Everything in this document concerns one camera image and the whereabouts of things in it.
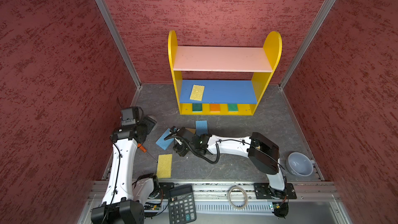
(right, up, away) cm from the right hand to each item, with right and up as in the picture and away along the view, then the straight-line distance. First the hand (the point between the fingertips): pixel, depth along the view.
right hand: (177, 148), depth 83 cm
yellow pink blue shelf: (+26, +28, +10) cm, 39 cm away
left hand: (-12, +12, -5) cm, 18 cm away
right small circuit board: (+51, -24, -12) cm, 57 cm away
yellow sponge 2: (-7, -9, -2) cm, 12 cm away
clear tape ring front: (+34, -21, -11) cm, 42 cm away
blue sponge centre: (+13, +9, +13) cm, 20 cm away
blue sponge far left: (-10, 0, +7) cm, 12 cm away
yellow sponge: (+10, +31, +14) cm, 35 cm away
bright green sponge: (+35, +21, +22) cm, 46 cm away
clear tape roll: (-19, +15, +15) cm, 28 cm away
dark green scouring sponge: (+10, +21, +21) cm, 31 cm away
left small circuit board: (-12, -25, -10) cm, 29 cm away
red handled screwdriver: (-20, -2, +4) cm, 21 cm away
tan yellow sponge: (+8, +7, +13) cm, 17 cm away
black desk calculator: (+4, -22, -14) cm, 26 cm away
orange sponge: (+22, +21, +23) cm, 38 cm away
